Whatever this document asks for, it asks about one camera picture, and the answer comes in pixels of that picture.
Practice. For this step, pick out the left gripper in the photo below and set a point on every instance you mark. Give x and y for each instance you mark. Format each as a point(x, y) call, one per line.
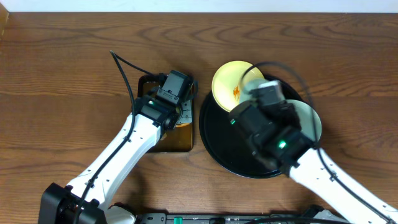
point(186, 116)

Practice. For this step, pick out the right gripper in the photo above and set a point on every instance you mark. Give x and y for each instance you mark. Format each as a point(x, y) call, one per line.
point(284, 105)

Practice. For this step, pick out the green orange sponge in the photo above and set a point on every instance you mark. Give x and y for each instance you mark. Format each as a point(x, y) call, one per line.
point(182, 125)

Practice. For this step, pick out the yellow plate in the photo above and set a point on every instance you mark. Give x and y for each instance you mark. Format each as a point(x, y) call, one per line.
point(226, 85)

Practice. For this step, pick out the light green plate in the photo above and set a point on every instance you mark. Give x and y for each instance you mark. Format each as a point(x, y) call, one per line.
point(306, 114)
point(253, 84)

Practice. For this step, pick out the light green plate front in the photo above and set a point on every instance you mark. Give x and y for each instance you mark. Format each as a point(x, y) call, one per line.
point(253, 84)

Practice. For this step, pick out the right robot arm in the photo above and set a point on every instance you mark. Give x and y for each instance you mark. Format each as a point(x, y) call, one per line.
point(320, 174)

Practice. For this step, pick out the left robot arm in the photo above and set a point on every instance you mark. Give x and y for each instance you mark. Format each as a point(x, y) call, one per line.
point(87, 198)

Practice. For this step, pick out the black rectangular water tray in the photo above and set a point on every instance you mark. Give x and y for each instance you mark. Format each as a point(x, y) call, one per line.
point(176, 140)

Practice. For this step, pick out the black round tray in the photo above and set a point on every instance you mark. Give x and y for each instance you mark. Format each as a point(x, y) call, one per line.
point(224, 146)

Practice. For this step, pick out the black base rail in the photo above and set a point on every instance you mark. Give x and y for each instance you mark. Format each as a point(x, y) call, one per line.
point(149, 218)

